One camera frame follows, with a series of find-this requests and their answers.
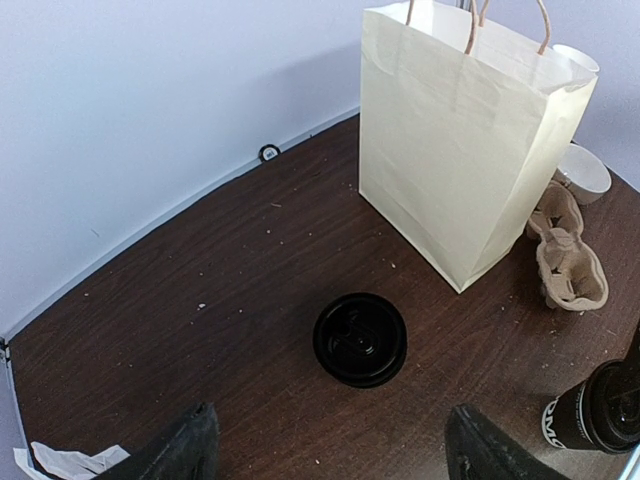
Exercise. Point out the white round ceramic bowl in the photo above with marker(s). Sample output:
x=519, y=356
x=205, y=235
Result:
x=583, y=174

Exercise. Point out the single black paper cup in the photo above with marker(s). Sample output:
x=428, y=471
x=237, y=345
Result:
x=563, y=421

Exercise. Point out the cream paper bag with handles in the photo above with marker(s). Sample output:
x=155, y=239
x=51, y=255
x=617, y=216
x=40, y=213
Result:
x=463, y=122

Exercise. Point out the black plastic cup lid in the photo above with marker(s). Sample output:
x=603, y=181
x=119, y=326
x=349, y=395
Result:
x=612, y=423

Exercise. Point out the brown pulp cup carrier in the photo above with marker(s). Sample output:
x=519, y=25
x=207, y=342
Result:
x=572, y=277

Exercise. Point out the stack of paper cups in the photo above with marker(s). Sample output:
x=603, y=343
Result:
x=574, y=60

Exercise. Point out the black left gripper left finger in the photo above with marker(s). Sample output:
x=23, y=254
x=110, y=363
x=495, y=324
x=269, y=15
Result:
x=186, y=449

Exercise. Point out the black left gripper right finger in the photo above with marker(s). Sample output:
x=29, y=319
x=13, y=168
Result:
x=477, y=449

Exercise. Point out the stack of black cup lids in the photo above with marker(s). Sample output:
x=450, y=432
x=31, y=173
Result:
x=361, y=340

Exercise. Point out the small round black wall fixture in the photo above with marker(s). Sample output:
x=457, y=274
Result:
x=268, y=152

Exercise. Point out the bundle of white wrapped straws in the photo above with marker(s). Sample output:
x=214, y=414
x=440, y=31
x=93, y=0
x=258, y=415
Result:
x=70, y=465

